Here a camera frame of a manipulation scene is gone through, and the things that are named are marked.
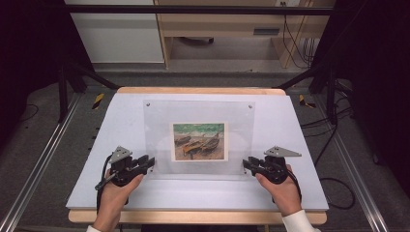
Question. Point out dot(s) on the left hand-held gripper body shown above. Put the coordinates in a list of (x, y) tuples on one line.
[(121, 167)]

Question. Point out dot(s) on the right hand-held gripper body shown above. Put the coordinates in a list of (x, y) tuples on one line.
[(274, 167)]

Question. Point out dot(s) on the clear acrylic photo frame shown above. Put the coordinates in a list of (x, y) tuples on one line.
[(158, 129)]

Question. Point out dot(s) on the boat painting print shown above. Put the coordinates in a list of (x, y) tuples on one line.
[(199, 141)]

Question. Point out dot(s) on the person's right hand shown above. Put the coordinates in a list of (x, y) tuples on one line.
[(286, 196)]

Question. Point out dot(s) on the person's left hand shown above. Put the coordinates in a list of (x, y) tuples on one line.
[(112, 203)]

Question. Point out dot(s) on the light grey table board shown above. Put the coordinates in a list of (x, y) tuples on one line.
[(193, 193)]

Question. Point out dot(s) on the yellow black tape strip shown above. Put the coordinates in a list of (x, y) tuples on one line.
[(303, 101), (98, 101)]

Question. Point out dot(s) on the wooden table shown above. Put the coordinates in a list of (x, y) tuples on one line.
[(199, 217)]

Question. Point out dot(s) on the black metal stand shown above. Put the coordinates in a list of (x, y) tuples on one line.
[(63, 96), (331, 96)]

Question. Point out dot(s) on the white cabinet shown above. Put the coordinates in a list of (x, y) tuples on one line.
[(119, 35)]

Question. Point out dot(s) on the light wooden desk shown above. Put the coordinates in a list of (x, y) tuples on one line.
[(219, 22)]

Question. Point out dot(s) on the black curtain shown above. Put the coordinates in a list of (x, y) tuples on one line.
[(29, 48), (377, 64)]

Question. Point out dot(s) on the black horizontal bar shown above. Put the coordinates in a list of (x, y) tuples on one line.
[(193, 9)]

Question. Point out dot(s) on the aluminium floor rail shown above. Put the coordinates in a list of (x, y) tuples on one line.
[(351, 161), (42, 158)]

